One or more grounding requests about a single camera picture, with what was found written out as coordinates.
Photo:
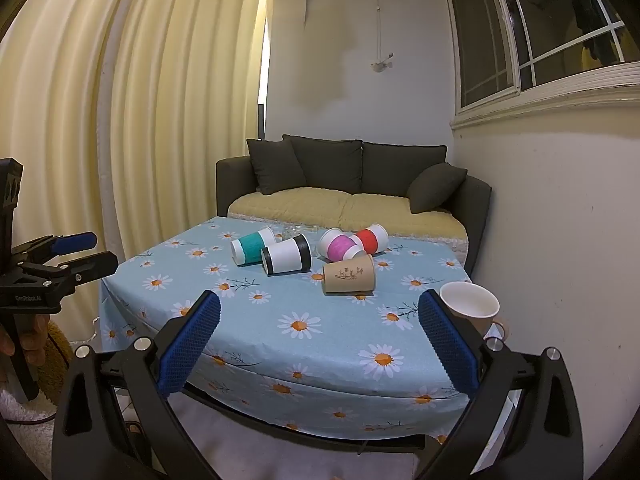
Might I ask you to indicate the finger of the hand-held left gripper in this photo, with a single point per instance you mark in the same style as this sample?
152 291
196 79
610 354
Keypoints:
95 265
75 242

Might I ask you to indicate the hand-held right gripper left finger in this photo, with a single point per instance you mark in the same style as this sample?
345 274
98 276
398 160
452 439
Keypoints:
190 345

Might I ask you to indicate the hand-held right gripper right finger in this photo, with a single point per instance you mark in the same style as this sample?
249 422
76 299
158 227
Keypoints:
447 342

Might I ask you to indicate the teal and white paper cup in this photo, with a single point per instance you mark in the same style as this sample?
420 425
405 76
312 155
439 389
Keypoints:
250 247

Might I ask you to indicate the brown printed paper cup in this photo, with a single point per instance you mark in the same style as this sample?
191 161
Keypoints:
350 275

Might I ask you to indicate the red and white paper cup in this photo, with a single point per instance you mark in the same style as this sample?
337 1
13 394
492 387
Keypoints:
372 239

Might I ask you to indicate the black and white paper cup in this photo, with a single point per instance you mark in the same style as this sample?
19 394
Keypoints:
287 255

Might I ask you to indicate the pink and white paper cup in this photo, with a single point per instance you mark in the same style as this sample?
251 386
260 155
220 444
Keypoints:
337 246

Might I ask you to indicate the person's left hand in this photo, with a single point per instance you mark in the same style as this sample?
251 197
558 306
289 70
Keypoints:
35 332

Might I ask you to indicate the white ceramic mug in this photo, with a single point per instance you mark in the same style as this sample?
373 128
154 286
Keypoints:
470 302

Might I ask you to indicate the brown plush cushion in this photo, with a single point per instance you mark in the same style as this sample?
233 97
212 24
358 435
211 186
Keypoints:
52 360

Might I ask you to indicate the blue daisy tablecloth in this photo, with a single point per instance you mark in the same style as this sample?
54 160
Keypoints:
280 300

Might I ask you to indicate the white fluffy rug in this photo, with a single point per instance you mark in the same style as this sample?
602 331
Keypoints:
17 405

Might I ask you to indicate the dark grey sofa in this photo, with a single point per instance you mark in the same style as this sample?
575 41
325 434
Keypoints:
477 205

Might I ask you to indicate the cream curtain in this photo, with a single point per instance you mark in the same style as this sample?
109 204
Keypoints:
125 110

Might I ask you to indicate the small dark grey cushion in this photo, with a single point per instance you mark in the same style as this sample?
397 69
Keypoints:
435 187
275 167

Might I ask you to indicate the clear glass dish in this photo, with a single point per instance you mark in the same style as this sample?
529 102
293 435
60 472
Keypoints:
296 230

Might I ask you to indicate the large dark grey back cushion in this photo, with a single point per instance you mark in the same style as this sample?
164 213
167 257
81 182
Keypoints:
400 167
332 165

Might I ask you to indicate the yellow quilted sofa cover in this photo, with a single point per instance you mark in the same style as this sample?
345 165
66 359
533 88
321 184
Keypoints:
320 207

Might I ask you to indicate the white framed window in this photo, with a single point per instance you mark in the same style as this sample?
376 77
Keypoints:
525 25

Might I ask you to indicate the white wall hanger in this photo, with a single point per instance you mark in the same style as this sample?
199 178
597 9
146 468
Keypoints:
381 62

